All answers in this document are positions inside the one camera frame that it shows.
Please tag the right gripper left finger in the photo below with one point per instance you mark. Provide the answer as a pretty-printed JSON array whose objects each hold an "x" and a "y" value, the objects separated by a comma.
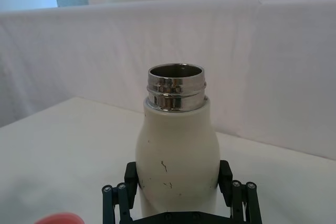
[{"x": 115, "y": 203}]

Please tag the white curtain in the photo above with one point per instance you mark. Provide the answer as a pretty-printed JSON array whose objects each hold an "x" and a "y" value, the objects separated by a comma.
[{"x": 78, "y": 56}]

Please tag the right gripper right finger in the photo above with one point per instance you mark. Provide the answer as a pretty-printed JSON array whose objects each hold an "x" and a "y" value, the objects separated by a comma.
[{"x": 241, "y": 203}]

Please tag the pink plastic cup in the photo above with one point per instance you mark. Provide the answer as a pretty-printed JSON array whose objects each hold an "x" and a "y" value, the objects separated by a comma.
[{"x": 59, "y": 216}]

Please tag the cream vacuum bottle steel neck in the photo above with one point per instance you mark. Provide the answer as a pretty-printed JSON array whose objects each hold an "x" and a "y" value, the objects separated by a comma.
[{"x": 176, "y": 161}]

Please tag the white tablecloth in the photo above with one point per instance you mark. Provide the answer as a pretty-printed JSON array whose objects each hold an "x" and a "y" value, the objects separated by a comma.
[{"x": 57, "y": 155}]

